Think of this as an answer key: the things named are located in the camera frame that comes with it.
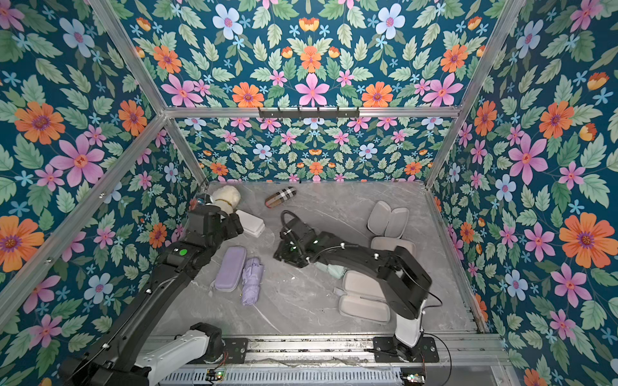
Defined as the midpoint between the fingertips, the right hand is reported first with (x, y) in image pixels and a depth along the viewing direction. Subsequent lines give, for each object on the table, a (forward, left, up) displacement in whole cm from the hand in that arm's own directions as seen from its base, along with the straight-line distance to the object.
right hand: (280, 251), depth 83 cm
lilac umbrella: (-6, +11, -8) cm, 15 cm away
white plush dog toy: (+27, +28, -2) cm, 39 cm away
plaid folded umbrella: (+34, +7, -8) cm, 35 cm away
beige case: (+23, -41, -11) cm, 48 cm away
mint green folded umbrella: (-3, -20, -9) cm, 22 cm away
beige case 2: (-11, -30, -12) cm, 34 cm away
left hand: (+4, +14, +13) cm, 20 cm away
